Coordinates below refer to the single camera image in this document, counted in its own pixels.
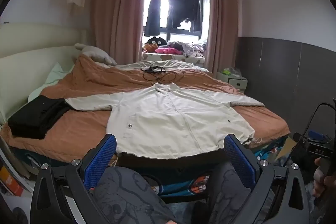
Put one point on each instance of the cream zip jacket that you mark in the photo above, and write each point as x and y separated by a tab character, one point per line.
162	119

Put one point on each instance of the white bedding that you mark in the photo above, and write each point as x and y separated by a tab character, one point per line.
162	64

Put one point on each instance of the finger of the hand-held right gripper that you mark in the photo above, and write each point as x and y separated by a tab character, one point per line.
316	134

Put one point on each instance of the cream padded bed headboard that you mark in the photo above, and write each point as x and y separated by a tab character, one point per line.
26	40

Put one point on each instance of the brown plush toy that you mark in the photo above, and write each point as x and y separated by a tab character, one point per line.
149	48

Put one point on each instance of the brown blanket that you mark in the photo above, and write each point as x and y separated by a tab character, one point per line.
78	129

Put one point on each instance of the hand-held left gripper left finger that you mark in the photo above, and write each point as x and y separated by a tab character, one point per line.
101	161

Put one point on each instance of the pink plush toy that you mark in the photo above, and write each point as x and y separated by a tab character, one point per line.
166	50

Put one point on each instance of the black folded clothes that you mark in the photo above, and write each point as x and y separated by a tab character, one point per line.
34	116

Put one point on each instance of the beige plush toy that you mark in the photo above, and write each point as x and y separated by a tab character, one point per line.
97	53

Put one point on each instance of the pink curtain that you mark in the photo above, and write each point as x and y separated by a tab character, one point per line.
118	11
221	22

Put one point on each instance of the teal cartoon bed sheet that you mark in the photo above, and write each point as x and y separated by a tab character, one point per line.
183	184

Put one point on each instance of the orange box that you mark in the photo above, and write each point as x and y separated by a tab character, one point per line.
10	179

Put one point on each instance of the small green item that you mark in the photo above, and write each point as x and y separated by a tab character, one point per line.
225	71

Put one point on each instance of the person's right hand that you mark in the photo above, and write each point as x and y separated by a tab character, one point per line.
319	182

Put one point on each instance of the light green pillow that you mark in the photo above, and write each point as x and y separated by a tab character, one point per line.
55	74

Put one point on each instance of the white nightstand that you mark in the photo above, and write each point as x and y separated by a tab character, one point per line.
235	82

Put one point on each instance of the long black hanging coat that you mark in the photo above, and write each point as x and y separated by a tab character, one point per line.
152	14

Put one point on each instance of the black plush toy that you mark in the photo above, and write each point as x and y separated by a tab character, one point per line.
156	41

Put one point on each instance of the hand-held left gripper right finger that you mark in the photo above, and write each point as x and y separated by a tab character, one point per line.
240	161

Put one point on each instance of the pile of patterned clothes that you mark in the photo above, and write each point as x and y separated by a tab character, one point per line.
189	48

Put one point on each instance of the person's grey patterned pants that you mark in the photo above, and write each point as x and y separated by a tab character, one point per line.
126	192

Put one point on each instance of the dark hanging garment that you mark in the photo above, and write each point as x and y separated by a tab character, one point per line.
193	11
175	6

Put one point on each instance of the pile of clothes at window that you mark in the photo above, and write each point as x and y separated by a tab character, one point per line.
170	58

